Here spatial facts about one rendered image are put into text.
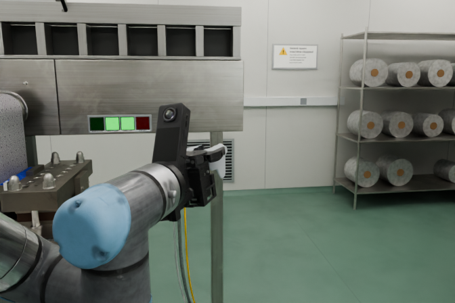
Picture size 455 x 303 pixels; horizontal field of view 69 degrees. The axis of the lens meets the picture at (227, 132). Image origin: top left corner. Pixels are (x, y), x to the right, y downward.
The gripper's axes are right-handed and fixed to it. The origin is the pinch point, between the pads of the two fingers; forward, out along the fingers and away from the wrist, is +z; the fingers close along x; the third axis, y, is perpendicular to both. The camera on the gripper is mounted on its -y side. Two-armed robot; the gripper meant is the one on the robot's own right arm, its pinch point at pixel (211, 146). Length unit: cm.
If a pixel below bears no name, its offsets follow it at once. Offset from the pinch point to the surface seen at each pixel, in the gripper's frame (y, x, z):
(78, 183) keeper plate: 15, -66, 30
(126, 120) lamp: -4, -60, 53
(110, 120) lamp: -5, -65, 50
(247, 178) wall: 92, -96, 305
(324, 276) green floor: 125, -1, 164
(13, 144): -2, -84, 22
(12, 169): 6, -84, 20
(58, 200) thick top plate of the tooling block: 16, -60, 15
